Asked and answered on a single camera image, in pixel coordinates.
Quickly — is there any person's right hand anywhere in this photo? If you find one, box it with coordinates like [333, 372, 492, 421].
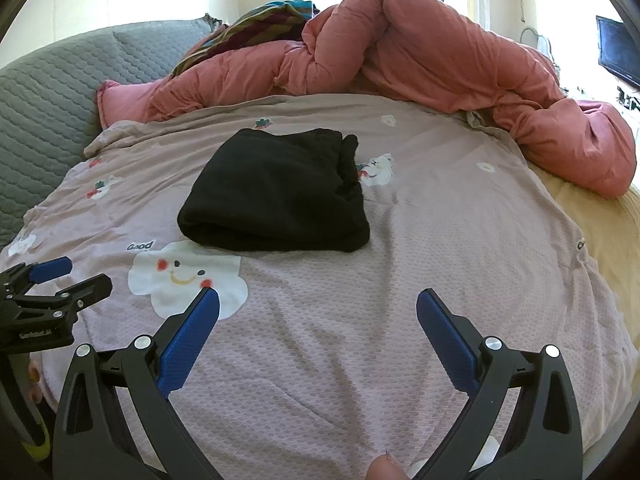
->
[367, 452, 411, 480]

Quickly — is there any grey quilted headboard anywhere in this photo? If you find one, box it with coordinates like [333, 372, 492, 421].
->
[0, 17, 221, 248]

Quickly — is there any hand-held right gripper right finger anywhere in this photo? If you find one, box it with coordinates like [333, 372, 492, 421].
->
[416, 288, 584, 480]

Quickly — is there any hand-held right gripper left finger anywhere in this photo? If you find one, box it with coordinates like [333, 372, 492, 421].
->
[52, 287, 221, 480]

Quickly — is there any striped multicolour cloth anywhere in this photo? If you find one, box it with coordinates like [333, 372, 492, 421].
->
[172, 0, 321, 78]

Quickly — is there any pink duvet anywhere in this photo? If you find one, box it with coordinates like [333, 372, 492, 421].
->
[96, 0, 633, 201]

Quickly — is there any pale yellow bedsheet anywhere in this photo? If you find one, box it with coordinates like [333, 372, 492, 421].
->
[530, 160, 640, 361]

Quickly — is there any lilac printed blanket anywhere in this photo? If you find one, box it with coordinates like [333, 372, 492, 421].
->
[0, 92, 621, 480]

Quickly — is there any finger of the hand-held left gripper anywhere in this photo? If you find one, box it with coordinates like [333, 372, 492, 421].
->
[0, 256, 73, 287]
[12, 273, 113, 320]

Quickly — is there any black sweater with orange cuffs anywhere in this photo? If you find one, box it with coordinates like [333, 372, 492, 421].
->
[177, 128, 371, 253]

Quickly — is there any black flat screen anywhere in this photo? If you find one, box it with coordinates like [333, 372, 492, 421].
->
[596, 15, 640, 88]

